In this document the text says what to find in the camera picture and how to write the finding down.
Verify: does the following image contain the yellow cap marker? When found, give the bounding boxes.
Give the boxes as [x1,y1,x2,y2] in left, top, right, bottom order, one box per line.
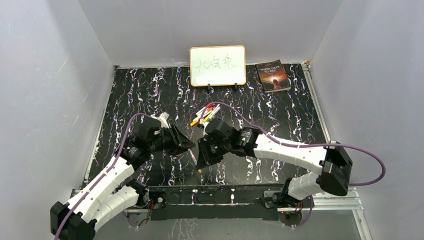
[188,149,197,165]

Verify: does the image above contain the dark paperback book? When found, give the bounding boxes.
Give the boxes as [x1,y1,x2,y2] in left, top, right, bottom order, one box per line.
[255,59,291,93]

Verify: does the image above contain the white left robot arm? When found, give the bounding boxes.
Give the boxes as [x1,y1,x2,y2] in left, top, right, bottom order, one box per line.
[50,112,195,240]

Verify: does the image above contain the small whiteboard with writing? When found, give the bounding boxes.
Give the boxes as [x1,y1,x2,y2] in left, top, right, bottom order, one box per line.
[189,45,247,87]

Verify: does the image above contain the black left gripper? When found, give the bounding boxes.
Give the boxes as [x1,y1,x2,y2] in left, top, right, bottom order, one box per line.
[149,124,195,156]

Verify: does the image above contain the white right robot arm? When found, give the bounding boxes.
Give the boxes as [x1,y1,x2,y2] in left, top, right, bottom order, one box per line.
[196,119,353,209]

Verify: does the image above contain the aluminium frame rail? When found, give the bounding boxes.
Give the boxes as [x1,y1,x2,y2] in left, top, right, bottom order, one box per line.
[67,187,364,213]

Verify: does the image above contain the yellow pen cap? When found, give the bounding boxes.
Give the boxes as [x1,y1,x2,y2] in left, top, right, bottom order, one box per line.
[190,120,199,127]

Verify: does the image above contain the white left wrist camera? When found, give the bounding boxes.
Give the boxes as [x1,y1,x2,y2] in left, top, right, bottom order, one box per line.
[156,112,170,129]

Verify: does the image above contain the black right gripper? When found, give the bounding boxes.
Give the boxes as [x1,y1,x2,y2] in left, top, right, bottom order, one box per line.
[196,136,231,170]

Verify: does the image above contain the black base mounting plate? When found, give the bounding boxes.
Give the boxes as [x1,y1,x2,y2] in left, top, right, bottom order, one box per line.
[149,184,312,221]

